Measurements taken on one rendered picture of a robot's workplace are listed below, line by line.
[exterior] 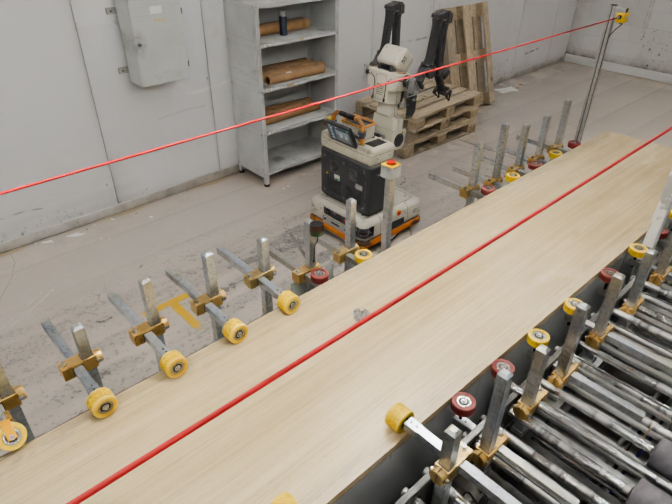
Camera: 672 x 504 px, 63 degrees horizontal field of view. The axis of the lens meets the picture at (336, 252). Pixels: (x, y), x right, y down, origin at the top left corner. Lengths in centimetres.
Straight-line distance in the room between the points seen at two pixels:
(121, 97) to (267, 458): 350
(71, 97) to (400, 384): 341
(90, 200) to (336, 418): 346
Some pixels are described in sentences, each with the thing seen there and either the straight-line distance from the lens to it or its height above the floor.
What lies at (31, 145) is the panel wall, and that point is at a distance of 456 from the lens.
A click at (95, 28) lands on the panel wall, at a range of 454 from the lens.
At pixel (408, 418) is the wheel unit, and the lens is 176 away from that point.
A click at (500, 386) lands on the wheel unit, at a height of 112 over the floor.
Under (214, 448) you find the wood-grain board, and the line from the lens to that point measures 177.
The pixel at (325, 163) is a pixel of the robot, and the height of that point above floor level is 57.
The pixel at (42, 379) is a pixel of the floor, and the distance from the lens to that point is 353.
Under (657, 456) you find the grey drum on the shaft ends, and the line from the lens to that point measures 207.
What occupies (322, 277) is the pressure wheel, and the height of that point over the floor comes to 91.
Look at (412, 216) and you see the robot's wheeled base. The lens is 436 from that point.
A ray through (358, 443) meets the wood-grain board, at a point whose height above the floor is 90.
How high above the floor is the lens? 229
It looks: 34 degrees down
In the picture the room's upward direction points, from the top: 1 degrees clockwise
